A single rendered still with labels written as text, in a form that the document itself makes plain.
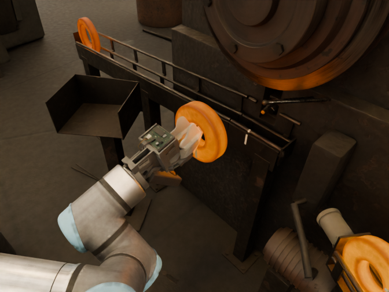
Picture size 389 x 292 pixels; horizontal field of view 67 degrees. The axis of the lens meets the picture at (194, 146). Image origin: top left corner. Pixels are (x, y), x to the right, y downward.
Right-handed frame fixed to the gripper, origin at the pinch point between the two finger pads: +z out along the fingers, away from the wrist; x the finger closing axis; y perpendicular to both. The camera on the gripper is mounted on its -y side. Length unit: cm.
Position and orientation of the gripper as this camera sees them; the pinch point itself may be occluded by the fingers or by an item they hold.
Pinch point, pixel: (199, 126)
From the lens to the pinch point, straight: 70.7
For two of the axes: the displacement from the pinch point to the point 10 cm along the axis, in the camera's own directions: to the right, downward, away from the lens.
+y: -1.8, -5.8, -8.0
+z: 7.0, -6.4, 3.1
